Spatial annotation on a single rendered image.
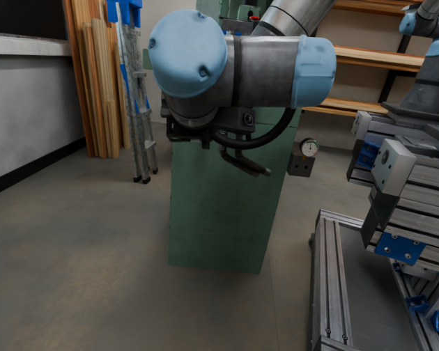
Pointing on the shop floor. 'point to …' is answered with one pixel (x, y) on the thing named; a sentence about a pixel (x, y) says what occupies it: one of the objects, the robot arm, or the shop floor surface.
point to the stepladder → (134, 82)
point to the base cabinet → (225, 203)
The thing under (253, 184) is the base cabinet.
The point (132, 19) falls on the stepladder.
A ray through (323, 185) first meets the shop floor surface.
